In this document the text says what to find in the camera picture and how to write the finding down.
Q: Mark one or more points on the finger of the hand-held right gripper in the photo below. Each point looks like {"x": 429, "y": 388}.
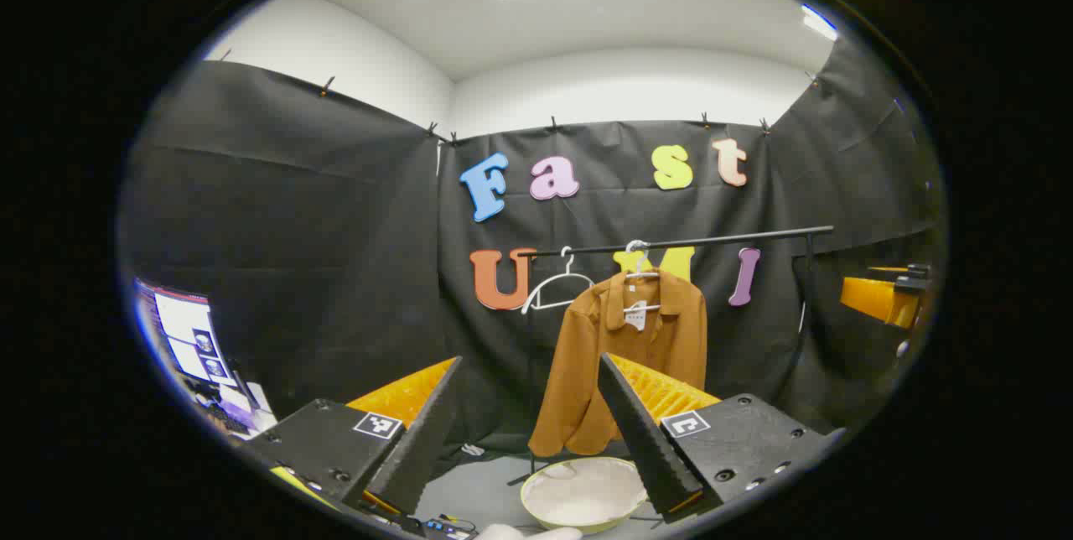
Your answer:
{"x": 872, "y": 298}

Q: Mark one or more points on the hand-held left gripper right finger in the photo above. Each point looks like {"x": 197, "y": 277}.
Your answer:
{"x": 641, "y": 431}

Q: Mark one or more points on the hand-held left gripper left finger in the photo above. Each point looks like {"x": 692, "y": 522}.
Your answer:
{"x": 423, "y": 439}

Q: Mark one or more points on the round cream laundry hamper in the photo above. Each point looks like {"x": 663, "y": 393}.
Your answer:
{"x": 578, "y": 494}

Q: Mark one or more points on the brown collared shirt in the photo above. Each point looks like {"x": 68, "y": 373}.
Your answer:
{"x": 587, "y": 355}

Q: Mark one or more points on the white paper clothing tag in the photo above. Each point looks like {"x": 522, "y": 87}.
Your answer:
{"x": 637, "y": 318}

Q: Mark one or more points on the white shirt hanger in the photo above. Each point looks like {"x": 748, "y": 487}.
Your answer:
{"x": 641, "y": 273}

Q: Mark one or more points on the black metal clothes rack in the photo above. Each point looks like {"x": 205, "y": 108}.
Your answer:
{"x": 738, "y": 236}

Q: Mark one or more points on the empty white clothes hanger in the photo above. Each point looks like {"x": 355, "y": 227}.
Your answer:
{"x": 546, "y": 289}

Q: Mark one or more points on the small white cloth scrap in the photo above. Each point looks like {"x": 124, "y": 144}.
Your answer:
{"x": 472, "y": 449}

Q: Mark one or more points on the black keyboard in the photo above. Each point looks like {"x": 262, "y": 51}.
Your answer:
{"x": 225, "y": 418}

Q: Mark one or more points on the black backdrop cloth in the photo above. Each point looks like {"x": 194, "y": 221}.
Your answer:
{"x": 335, "y": 230}

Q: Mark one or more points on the computer monitor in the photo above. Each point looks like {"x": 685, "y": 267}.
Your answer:
{"x": 180, "y": 322}

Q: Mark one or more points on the small ceiling light panel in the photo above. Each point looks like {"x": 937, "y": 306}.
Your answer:
{"x": 819, "y": 23}

